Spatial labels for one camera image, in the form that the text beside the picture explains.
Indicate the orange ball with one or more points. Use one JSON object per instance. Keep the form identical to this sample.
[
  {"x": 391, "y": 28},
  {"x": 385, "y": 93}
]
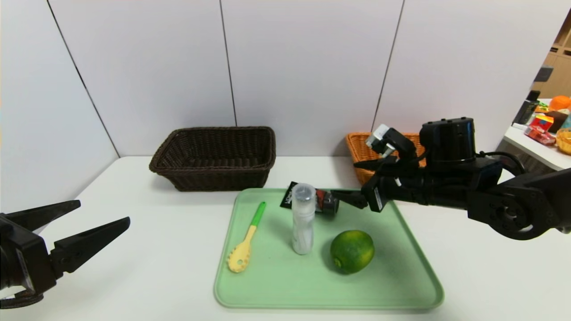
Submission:
[{"x": 560, "y": 103}]

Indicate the black upright bottle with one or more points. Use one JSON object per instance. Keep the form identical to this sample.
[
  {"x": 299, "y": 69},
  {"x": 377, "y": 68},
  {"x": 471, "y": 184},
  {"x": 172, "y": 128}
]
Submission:
[{"x": 524, "y": 110}]

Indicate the dark brown box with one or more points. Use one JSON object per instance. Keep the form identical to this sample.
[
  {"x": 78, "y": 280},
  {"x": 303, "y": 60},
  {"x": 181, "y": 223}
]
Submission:
[{"x": 557, "y": 120}]

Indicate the translucent white plastic bottle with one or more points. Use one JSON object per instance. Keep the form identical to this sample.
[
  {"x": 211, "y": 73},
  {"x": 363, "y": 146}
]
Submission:
[{"x": 303, "y": 223}]

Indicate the wooden shelf unit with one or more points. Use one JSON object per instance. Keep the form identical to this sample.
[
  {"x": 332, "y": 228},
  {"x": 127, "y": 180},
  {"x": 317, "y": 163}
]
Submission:
[{"x": 561, "y": 76}]

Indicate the red yellow toy box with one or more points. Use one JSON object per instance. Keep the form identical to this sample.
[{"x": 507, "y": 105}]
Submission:
[{"x": 541, "y": 122}]

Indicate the yellow bowl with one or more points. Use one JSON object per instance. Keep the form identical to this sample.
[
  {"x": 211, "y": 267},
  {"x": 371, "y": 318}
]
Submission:
[{"x": 564, "y": 141}]

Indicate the grey sign plate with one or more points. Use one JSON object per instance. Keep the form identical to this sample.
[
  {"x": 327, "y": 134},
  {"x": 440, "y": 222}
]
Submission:
[{"x": 542, "y": 73}]

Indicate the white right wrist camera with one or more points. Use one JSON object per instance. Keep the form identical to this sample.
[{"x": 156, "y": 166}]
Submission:
[{"x": 379, "y": 136}]

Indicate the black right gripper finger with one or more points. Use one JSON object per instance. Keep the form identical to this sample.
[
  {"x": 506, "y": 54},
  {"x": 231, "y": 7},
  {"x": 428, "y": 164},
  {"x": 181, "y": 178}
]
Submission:
[
  {"x": 379, "y": 165},
  {"x": 354, "y": 199}
]

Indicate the light green plastic tray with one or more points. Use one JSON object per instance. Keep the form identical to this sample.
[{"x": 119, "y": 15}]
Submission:
[{"x": 290, "y": 285}]

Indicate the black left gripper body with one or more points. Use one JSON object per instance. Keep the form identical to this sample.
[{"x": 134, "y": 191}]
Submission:
[{"x": 27, "y": 267}]

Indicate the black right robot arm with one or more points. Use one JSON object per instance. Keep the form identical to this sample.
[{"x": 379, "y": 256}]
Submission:
[{"x": 513, "y": 209}]

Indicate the dark brown wicker basket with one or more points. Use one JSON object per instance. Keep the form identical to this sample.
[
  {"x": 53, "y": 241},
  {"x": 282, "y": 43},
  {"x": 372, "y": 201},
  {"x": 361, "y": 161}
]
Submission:
[{"x": 214, "y": 178}]

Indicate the red snack packet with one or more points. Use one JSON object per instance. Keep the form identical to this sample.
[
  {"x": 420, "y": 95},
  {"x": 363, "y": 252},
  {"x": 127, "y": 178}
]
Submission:
[{"x": 539, "y": 136}]

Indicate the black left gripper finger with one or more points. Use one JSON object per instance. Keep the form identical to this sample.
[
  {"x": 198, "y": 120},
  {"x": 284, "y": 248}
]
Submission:
[
  {"x": 44, "y": 215},
  {"x": 89, "y": 243}
]

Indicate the black red face wash tube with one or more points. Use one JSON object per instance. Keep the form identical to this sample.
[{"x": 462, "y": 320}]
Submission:
[{"x": 329, "y": 203}]

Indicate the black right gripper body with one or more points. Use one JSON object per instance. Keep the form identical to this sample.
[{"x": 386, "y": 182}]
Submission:
[{"x": 375, "y": 194}]

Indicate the orange wicker basket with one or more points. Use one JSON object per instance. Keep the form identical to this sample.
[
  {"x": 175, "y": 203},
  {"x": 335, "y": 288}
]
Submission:
[{"x": 361, "y": 149}]

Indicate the green lime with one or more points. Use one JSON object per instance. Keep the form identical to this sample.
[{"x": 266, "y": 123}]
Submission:
[{"x": 352, "y": 251}]

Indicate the white side table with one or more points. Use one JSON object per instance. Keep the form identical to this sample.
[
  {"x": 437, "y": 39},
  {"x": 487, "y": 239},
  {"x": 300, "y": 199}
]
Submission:
[{"x": 535, "y": 151}]

